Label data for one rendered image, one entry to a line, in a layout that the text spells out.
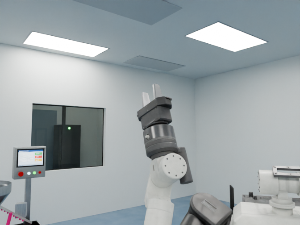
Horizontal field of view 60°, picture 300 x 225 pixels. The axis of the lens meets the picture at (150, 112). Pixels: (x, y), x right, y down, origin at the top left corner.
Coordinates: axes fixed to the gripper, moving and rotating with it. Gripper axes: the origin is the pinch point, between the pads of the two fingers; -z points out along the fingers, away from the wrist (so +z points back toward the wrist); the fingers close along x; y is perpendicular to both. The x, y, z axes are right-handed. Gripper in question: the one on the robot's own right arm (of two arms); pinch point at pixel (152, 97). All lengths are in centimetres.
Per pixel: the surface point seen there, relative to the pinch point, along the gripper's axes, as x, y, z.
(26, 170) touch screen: -161, -14, -26
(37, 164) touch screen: -159, -21, -31
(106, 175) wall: -376, -226, -89
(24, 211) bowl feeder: -158, -13, 5
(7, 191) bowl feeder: -152, 0, -8
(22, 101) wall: -342, -58, -195
